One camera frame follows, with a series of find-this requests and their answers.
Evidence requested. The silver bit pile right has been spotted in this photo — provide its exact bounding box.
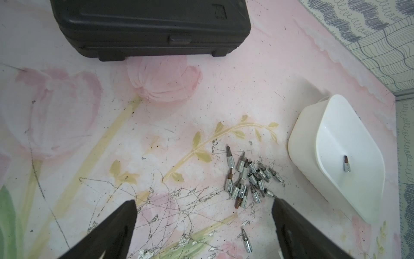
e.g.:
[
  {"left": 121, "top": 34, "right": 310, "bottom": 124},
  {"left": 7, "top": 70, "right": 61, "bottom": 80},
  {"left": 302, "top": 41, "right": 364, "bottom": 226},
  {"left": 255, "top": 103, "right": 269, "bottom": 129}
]
[{"left": 268, "top": 168, "right": 284, "bottom": 184}]

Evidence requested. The black plastic tool case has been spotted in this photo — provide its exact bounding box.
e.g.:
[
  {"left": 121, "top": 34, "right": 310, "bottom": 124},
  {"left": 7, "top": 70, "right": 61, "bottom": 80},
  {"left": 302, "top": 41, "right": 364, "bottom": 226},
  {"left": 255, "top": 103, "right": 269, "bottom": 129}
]
[{"left": 51, "top": 0, "right": 251, "bottom": 62}]

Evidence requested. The silver bit pile centre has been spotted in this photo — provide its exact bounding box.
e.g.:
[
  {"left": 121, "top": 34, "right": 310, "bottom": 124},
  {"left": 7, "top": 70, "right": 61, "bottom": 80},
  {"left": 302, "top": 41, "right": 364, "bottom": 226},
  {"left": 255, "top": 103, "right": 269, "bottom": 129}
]
[{"left": 248, "top": 161, "right": 265, "bottom": 198}]

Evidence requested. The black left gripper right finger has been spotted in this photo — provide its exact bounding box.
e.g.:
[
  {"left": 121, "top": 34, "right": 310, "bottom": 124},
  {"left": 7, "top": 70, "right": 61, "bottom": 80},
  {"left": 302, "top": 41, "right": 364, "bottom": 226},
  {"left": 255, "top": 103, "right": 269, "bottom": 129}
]
[{"left": 272, "top": 198, "right": 351, "bottom": 259}]

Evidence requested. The silver bit brown tip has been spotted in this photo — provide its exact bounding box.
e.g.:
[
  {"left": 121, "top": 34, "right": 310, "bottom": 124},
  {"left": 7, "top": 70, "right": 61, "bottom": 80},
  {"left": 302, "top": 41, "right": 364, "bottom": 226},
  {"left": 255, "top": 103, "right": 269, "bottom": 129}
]
[{"left": 224, "top": 168, "right": 233, "bottom": 194}]

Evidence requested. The silver bit pile bottom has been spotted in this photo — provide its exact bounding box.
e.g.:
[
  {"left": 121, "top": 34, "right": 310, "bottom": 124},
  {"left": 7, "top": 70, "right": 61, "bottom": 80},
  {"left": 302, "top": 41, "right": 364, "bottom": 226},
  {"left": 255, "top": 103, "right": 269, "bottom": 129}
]
[{"left": 231, "top": 184, "right": 248, "bottom": 209}]

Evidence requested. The white plastic storage box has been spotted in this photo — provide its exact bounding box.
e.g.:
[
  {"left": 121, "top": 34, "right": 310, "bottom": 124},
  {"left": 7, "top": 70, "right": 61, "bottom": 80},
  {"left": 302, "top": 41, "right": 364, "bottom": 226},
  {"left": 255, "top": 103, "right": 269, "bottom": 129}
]
[{"left": 288, "top": 95, "right": 386, "bottom": 224}]

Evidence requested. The silver bit lone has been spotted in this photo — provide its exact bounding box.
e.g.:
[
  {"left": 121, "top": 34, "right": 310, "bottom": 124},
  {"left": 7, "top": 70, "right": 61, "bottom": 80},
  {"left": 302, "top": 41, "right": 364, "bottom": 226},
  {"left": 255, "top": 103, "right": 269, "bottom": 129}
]
[{"left": 242, "top": 228, "right": 253, "bottom": 254}]

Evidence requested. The silver bit upper left pile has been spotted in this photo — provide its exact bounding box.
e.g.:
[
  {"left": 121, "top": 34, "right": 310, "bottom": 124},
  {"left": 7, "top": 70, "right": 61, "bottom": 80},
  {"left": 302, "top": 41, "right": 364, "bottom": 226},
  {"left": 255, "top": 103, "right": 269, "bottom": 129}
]
[{"left": 226, "top": 145, "right": 236, "bottom": 168}]

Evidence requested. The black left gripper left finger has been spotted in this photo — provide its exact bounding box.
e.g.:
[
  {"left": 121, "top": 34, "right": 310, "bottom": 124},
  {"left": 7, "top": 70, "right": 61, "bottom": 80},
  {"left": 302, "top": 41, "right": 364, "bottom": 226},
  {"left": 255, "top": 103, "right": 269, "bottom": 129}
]
[{"left": 61, "top": 200, "right": 138, "bottom": 259}]

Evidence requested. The silver bit pile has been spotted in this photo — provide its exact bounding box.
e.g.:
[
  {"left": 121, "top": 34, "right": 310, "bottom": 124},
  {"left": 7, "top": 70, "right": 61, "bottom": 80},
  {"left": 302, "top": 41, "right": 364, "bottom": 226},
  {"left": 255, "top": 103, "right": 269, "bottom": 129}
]
[
  {"left": 268, "top": 168, "right": 284, "bottom": 184},
  {"left": 226, "top": 145, "right": 236, "bottom": 168},
  {"left": 248, "top": 161, "right": 265, "bottom": 198},
  {"left": 231, "top": 184, "right": 248, "bottom": 209}
]

